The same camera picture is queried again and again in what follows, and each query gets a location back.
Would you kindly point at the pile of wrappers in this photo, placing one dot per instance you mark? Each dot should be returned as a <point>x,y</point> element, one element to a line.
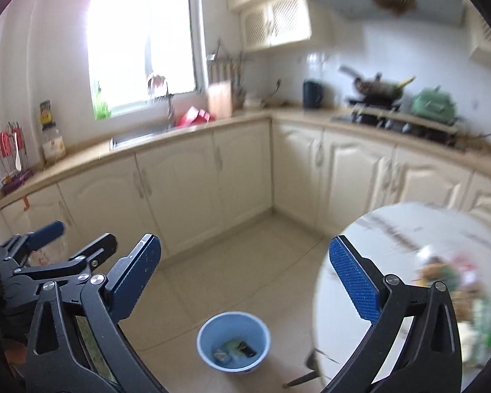
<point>480,319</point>

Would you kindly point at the green bottle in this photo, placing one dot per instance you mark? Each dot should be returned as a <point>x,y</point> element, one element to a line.
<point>101,108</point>

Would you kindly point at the clear plastic wrapper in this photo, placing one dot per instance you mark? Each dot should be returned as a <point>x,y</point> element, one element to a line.
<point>49,256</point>

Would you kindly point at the wall utensil rail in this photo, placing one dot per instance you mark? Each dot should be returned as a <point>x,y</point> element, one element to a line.
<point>229,69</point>

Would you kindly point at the wooden cutting board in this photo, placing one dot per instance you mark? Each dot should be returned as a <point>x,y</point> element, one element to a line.
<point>220,100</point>

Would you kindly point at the small pinkish rag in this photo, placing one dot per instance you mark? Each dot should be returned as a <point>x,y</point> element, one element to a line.
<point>156,81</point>

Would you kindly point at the round marble table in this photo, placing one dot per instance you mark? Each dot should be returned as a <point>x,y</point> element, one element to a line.
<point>352,245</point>

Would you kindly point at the kitchen window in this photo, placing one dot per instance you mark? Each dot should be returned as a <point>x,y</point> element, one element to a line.
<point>147,28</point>

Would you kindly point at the black gas stove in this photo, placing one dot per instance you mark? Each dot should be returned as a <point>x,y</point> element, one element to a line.
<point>392,125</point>

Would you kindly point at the wok with lid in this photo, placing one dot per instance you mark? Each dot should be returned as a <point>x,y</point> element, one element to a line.
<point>376,88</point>

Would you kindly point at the metal sink faucet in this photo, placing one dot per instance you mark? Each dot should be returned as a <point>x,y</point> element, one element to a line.
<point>170,108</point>

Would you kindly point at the small green wrapper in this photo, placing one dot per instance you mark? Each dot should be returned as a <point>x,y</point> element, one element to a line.
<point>231,346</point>

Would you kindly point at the black electric kettle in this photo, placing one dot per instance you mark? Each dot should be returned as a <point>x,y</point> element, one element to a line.
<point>312,95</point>

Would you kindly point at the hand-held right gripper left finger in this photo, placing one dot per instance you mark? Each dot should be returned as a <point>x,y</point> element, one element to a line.
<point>139,270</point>

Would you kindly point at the small black packet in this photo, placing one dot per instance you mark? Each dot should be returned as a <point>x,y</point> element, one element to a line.
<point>248,350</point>

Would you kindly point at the clear storage jar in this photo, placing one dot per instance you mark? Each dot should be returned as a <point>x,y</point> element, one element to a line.
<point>54,145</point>

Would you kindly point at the green electric cooking pot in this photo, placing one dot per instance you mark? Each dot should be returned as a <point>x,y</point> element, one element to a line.
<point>433,104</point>

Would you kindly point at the stack of white bowls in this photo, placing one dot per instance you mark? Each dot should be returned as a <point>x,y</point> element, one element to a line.
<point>253,101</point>

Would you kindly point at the steel kitchen sink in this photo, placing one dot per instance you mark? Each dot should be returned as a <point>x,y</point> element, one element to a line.
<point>139,135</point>

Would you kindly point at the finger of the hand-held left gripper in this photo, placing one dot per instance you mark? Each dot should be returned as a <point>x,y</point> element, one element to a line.
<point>49,230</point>
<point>98,247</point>

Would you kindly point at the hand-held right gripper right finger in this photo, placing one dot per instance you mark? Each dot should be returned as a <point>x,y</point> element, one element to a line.
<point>354,278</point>

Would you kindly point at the wooden folding fan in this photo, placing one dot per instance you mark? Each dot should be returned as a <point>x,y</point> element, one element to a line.
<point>392,3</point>

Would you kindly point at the blue plastic waste bin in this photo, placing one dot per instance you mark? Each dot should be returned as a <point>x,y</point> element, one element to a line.
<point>212,335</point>

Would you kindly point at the yellow label bottle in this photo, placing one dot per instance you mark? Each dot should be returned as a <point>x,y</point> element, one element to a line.
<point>46,112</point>

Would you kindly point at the wooden stove shelf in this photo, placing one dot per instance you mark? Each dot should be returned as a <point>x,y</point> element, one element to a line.
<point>425,119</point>

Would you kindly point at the lattice door wall cabinet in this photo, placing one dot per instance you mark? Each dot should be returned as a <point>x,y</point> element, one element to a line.
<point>278,24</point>
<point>489,37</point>

